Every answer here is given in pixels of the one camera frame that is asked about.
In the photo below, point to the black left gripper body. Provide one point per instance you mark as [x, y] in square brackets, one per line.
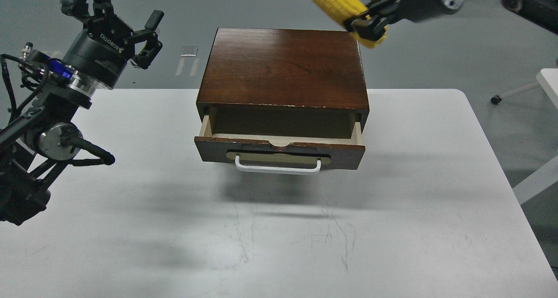
[99, 51]

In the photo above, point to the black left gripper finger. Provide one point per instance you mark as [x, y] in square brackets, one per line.
[150, 37]
[86, 11]

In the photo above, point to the yellow corn cob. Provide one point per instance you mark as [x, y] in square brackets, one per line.
[341, 10]

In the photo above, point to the wooden drawer with white handle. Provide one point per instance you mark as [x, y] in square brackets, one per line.
[282, 137]

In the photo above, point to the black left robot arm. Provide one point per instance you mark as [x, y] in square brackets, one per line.
[40, 140]

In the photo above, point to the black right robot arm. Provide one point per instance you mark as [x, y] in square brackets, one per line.
[543, 13]

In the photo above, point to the dark wooden drawer cabinet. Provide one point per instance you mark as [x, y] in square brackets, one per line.
[301, 69]

